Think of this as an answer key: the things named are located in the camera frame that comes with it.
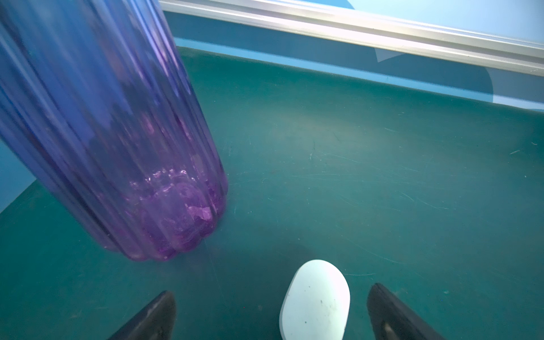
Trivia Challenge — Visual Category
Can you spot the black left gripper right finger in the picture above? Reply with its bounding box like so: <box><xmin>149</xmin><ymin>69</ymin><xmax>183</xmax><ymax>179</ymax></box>
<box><xmin>367</xmin><ymin>283</ymin><xmax>444</xmax><ymax>340</ymax></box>

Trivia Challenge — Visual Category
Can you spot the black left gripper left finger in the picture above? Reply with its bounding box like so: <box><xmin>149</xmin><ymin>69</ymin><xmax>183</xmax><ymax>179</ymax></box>
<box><xmin>109</xmin><ymin>290</ymin><xmax>177</xmax><ymax>340</ymax></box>

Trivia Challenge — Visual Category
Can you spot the white earbud charging case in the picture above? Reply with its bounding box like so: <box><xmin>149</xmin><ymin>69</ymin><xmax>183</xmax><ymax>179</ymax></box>
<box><xmin>279</xmin><ymin>259</ymin><xmax>351</xmax><ymax>340</ymax></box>

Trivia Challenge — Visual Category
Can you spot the purple ribbed glass vase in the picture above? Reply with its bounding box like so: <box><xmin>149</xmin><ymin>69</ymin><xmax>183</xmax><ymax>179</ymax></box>
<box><xmin>1</xmin><ymin>1</ymin><xmax>228</xmax><ymax>261</ymax></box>

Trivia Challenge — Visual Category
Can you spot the aluminium back frame rail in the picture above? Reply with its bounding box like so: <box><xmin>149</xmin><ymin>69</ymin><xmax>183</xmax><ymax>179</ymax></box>
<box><xmin>160</xmin><ymin>1</ymin><xmax>543</xmax><ymax>77</ymax></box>

